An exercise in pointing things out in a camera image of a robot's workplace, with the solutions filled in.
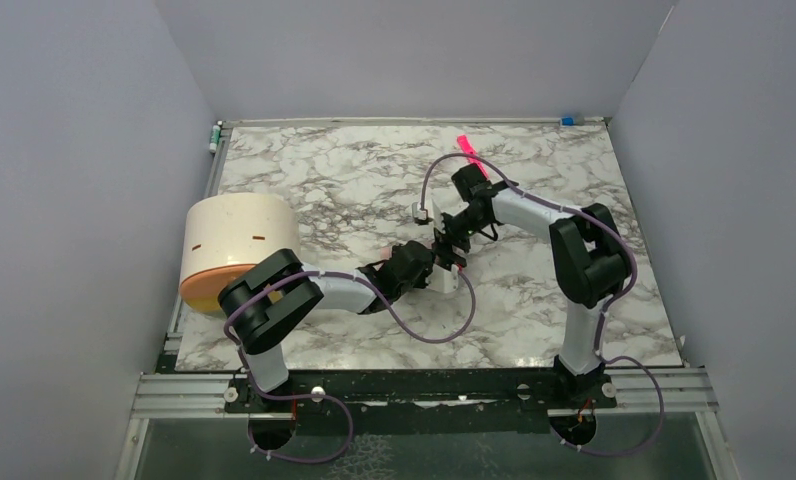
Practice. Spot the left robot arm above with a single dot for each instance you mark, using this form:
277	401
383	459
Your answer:
266	303

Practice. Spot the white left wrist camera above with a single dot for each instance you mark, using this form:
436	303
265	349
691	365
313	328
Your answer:
445	280

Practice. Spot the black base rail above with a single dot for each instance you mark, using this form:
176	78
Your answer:
410	402

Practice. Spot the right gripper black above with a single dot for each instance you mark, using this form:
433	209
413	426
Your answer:
455	227

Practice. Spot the cream cylindrical umbrella bin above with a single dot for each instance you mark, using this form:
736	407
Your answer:
226	235

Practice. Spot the green white marker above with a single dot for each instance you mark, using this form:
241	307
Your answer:
215	138

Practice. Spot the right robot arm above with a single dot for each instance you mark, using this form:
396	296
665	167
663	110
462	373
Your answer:
592	264

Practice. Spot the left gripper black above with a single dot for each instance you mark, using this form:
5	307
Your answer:
426	261

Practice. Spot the pink highlighter marker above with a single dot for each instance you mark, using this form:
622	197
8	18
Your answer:
473	157

